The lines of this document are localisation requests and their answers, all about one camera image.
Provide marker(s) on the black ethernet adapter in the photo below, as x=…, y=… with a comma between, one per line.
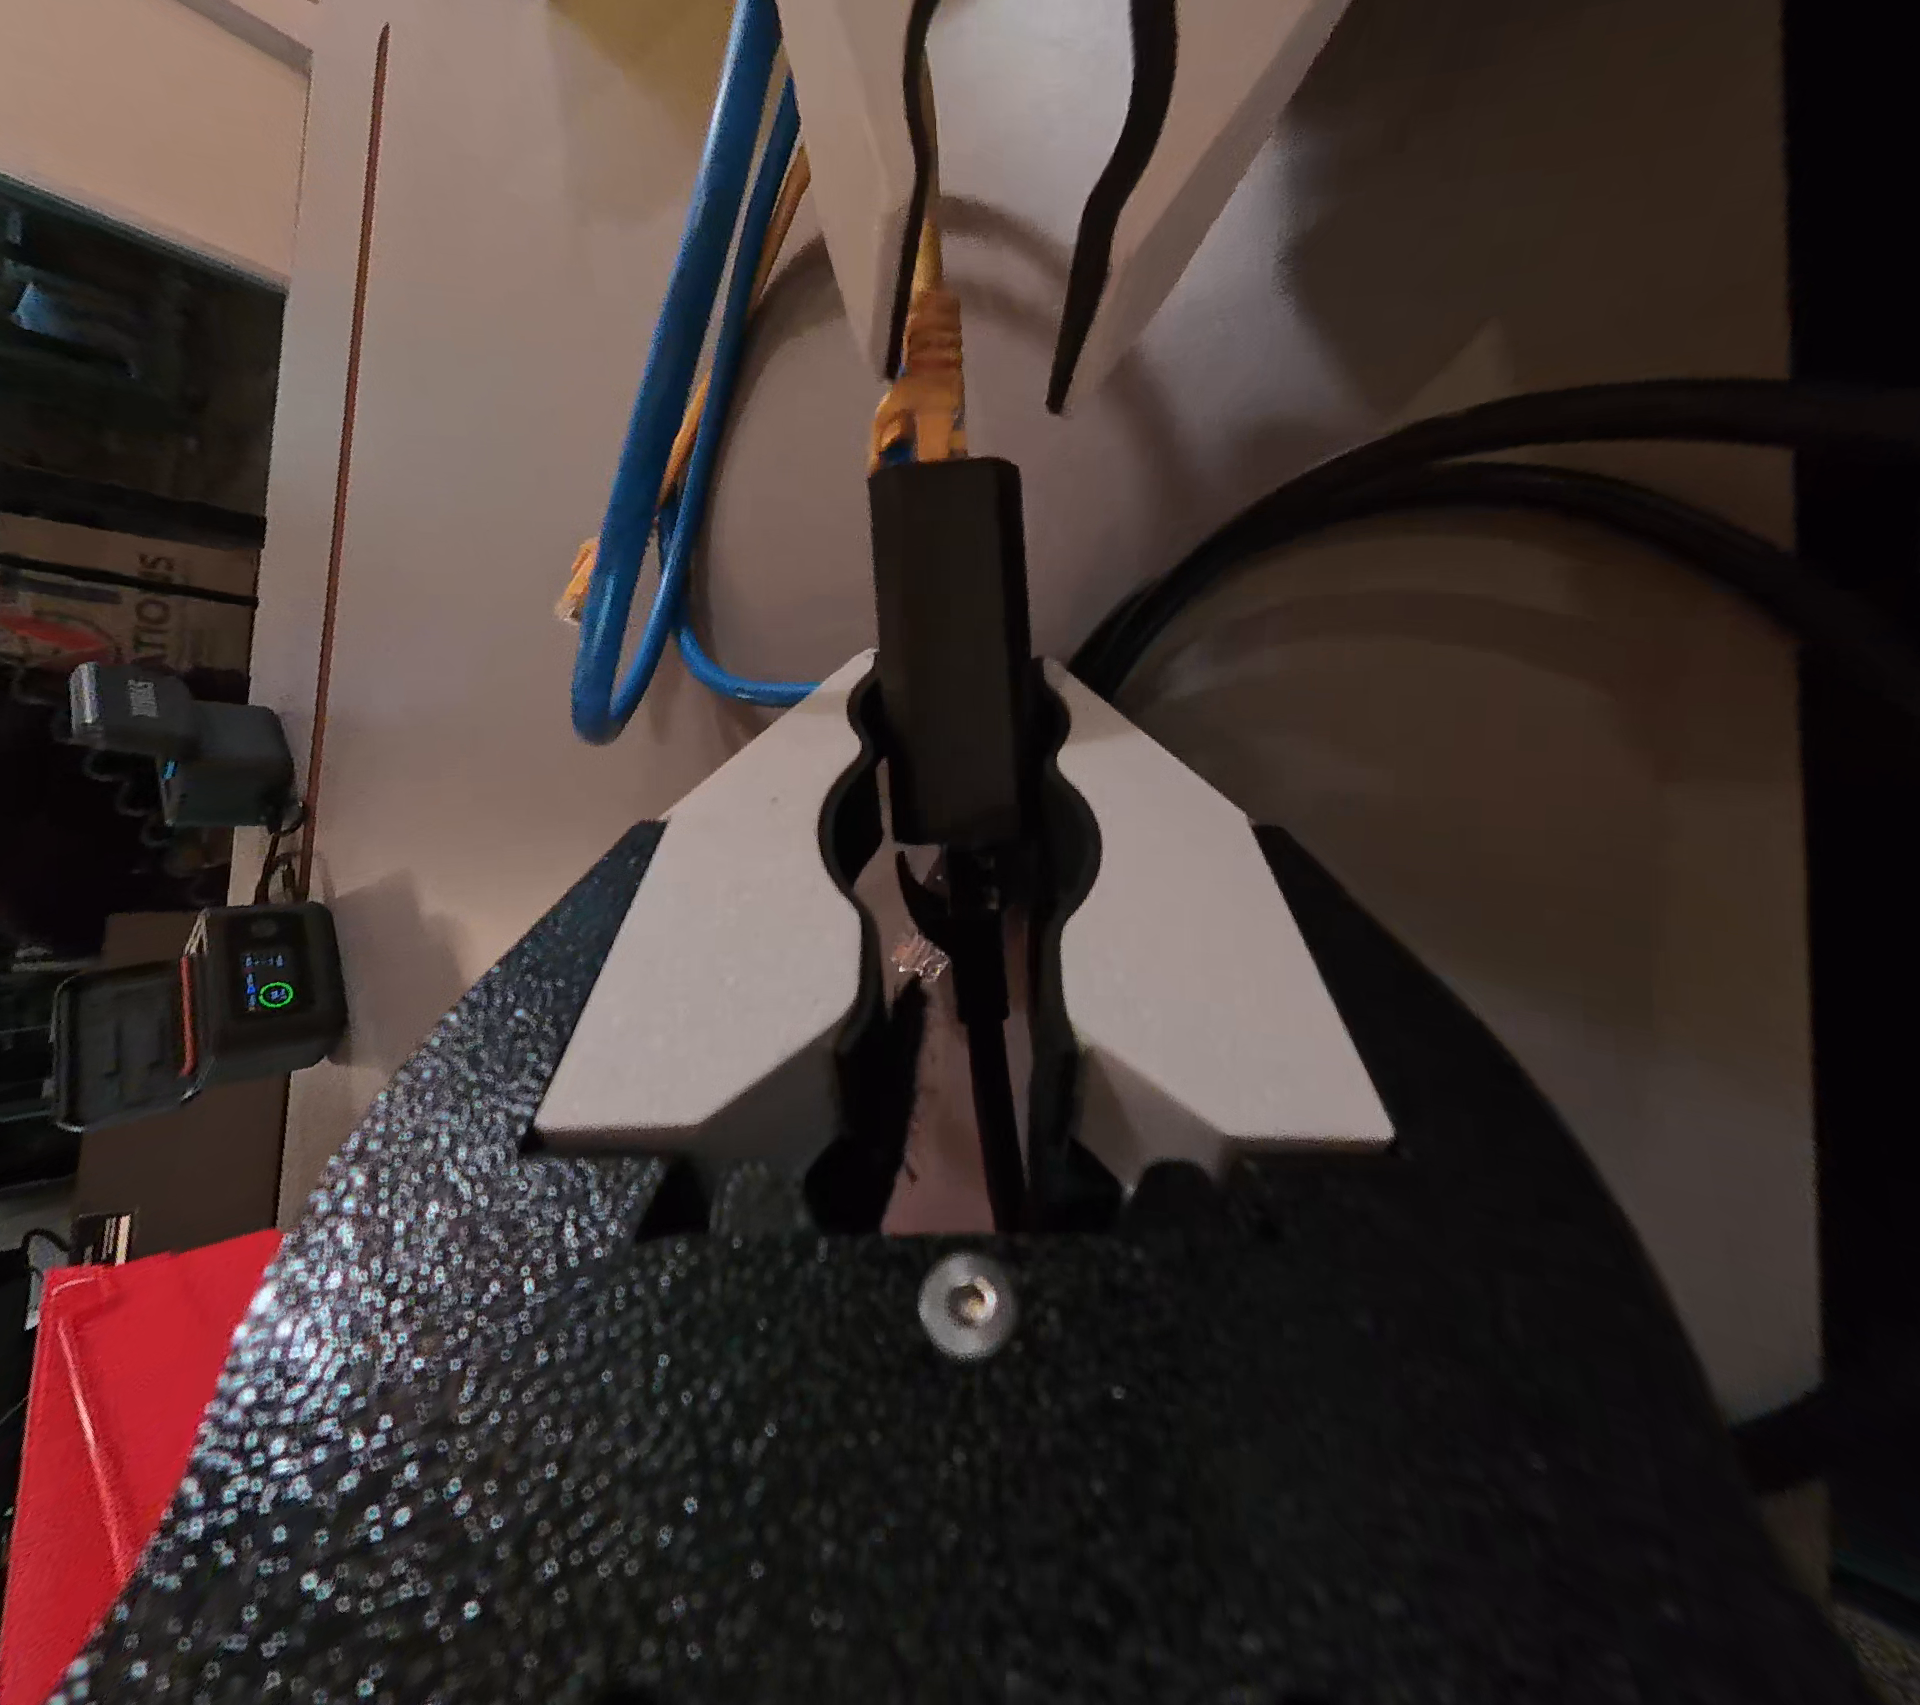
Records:
x=953, y=655

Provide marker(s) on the dark cardboard box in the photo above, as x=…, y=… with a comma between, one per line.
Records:
x=134, y=595

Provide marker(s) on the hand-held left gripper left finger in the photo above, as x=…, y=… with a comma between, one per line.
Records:
x=721, y=970

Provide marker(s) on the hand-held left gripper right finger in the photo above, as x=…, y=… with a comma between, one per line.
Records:
x=1214, y=984

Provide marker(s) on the red plastic bin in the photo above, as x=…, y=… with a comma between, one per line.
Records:
x=104, y=1435

